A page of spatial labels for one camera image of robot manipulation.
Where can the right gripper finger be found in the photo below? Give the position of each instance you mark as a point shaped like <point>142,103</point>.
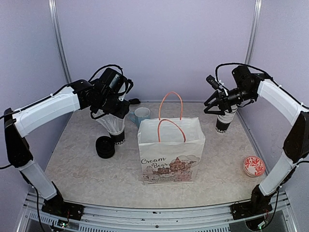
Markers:
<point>214,99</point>
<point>208,110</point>

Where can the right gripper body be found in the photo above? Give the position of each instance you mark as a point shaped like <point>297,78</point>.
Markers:
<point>225,100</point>

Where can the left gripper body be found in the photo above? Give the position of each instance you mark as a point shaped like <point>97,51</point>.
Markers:
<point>117,111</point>

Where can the white paper bag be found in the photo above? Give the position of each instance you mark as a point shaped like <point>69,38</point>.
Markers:
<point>170,150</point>

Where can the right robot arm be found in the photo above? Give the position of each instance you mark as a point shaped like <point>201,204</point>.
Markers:
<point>253,83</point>

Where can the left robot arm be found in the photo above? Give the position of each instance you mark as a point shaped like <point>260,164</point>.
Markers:
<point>103,96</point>

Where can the bundle of white wrapped straws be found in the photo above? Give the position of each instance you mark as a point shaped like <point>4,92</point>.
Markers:
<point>112,123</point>

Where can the stray black lid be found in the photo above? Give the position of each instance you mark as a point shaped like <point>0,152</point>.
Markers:
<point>134,101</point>

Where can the stack of paper cups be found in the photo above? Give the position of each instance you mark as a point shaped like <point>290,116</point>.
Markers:
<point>223,121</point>

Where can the light blue ceramic mug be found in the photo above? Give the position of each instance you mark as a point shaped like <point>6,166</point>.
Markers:
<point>140,114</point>

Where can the black cup holding straws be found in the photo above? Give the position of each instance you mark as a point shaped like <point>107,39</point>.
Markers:
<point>118,137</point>

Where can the stack of black lids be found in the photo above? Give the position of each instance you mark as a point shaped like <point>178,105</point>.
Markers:
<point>105,147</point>

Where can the red patterned white bowl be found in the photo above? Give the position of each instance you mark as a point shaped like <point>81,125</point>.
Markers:
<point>254,166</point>

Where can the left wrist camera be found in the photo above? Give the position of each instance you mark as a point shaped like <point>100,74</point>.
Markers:
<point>125,88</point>

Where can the right aluminium post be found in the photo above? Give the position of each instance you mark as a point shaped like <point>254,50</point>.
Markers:
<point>253,31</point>

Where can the aluminium post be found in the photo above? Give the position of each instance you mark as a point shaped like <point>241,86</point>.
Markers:
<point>59,43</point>
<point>253,31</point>

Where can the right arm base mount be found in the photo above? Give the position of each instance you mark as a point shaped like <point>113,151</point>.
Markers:
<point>258,204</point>

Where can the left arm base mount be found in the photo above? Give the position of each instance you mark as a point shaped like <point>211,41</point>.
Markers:
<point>58,207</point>

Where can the left aluminium post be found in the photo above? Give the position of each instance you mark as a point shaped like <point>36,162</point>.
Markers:
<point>59,43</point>

